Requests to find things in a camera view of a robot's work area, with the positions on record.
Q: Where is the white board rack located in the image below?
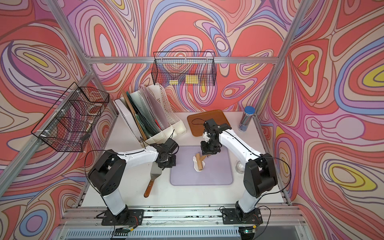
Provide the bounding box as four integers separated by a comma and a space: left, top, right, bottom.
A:
119, 85, 187, 146

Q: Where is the wooden dough roller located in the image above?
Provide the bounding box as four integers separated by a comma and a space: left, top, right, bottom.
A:
195, 153, 207, 171

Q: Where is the purple cutting board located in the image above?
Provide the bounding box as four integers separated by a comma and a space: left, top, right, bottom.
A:
170, 146, 233, 186

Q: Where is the brown wooden board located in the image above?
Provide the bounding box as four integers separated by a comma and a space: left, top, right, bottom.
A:
120, 90, 147, 142

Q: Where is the white dough piece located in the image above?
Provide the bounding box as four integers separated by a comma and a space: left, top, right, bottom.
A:
193, 156, 205, 172

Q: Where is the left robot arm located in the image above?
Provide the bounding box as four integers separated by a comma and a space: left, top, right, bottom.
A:
87, 138, 179, 217

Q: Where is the dark green cutting board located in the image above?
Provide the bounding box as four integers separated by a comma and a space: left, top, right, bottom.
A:
126, 91, 161, 138

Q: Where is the black wire basket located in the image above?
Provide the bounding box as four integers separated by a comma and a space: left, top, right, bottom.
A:
151, 51, 217, 87
31, 83, 110, 153

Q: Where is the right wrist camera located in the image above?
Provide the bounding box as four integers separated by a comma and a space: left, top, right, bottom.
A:
203, 132, 210, 143

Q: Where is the black wire basket left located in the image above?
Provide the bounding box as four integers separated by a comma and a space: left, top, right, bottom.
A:
31, 83, 110, 153

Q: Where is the metal scraper wooden handle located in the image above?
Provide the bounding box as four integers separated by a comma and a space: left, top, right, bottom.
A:
144, 162, 163, 198

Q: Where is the blue lid clear canister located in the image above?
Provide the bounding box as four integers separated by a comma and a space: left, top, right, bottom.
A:
238, 106, 256, 132

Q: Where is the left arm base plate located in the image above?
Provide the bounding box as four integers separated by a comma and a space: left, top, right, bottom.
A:
102, 209, 144, 226

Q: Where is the black wire basket back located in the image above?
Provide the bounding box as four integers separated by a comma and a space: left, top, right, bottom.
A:
151, 51, 217, 87

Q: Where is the brown wooden tray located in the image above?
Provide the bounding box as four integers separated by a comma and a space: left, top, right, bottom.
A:
187, 110, 231, 137

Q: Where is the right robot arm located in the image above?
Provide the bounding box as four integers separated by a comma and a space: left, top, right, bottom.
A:
201, 119, 278, 214

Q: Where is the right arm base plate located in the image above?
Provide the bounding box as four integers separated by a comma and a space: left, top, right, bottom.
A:
219, 207, 263, 226

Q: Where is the white thick cutting board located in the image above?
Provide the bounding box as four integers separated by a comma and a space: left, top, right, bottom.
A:
114, 99, 142, 143

